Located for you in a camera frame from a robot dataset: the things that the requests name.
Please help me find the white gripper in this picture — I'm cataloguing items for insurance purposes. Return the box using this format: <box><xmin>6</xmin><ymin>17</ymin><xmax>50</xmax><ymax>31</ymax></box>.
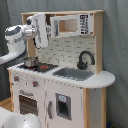
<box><xmin>26</xmin><ymin>13</ymin><xmax>48</xmax><ymax>48</ymax></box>

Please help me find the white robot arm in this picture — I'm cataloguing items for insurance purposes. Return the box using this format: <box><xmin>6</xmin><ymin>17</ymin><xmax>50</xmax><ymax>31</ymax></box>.
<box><xmin>0</xmin><ymin>13</ymin><xmax>48</xmax><ymax>66</ymax></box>

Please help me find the silver toy pot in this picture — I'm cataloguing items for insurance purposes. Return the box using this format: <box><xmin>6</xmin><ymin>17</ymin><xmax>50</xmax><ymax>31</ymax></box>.
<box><xmin>23</xmin><ymin>57</ymin><xmax>39</xmax><ymax>67</ymax></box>

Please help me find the grey toy sink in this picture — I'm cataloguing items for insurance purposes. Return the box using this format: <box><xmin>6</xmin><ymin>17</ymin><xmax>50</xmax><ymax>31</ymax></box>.
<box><xmin>52</xmin><ymin>68</ymin><xmax>93</xmax><ymax>81</ymax></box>

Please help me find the red right oven knob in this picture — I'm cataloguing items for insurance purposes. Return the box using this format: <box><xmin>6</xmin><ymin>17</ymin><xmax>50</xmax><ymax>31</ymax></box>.
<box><xmin>33</xmin><ymin>81</ymin><xmax>39</xmax><ymax>87</ymax></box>

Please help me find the wooden toy kitchen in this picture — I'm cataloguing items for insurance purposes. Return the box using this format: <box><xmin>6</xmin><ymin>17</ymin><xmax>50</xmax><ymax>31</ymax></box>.
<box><xmin>9</xmin><ymin>10</ymin><xmax>115</xmax><ymax>128</ymax></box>

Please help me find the red left oven knob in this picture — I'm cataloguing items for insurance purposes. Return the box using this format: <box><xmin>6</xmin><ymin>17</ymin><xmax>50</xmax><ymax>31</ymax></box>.
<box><xmin>13</xmin><ymin>76</ymin><xmax>20</xmax><ymax>82</ymax></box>

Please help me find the red oven knob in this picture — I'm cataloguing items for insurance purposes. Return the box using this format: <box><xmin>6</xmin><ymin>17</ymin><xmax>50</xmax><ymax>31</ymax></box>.
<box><xmin>33</xmin><ymin>81</ymin><xmax>39</xmax><ymax>87</ymax></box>
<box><xmin>13</xmin><ymin>76</ymin><xmax>20</xmax><ymax>82</ymax></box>

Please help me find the black toy faucet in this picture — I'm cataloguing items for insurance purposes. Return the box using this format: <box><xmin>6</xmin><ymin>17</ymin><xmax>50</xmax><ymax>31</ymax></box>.
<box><xmin>77</xmin><ymin>50</ymin><xmax>95</xmax><ymax>70</ymax></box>

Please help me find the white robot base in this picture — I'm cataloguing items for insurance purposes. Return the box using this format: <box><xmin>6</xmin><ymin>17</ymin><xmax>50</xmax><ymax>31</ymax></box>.
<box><xmin>0</xmin><ymin>107</ymin><xmax>41</xmax><ymax>128</ymax></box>

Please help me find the toy oven door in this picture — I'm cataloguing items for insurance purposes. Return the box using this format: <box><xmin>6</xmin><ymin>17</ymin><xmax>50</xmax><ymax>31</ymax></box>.
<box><xmin>13</xmin><ymin>89</ymin><xmax>44</xmax><ymax>121</ymax></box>

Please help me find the black toy stovetop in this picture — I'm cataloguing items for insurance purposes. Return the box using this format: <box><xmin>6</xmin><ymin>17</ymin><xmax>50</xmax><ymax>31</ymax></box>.
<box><xmin>20</xmin><ymin>62</ymin><xmax>57</xmax><ymax>73</ymax></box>

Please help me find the white cabinet door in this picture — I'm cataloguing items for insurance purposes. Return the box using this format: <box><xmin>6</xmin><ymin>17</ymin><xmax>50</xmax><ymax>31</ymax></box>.
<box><xmin>46</xmin><ymin>81</ymin><xmax>83</xmax><ymax>128</ymax></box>

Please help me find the grey range hood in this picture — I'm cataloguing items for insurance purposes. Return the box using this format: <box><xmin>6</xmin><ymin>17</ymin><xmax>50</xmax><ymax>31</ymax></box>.
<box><xmin>46</xmin><ymin>14</ymin><xmax>54</xmax><ymax>34</ymax></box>

